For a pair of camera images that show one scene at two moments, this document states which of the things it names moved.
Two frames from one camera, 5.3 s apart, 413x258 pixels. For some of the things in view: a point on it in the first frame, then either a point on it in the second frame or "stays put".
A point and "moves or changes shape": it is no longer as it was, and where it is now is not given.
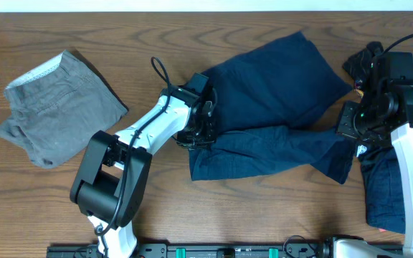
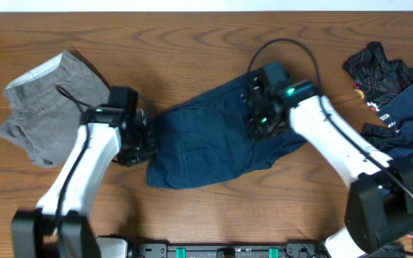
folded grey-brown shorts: [57, 109] stays put
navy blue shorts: [268, 104] moves or changes shape
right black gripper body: [361, 123] to [262, 125]
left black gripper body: [199, 132] to [143, 147]
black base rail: [203, 251] stays put
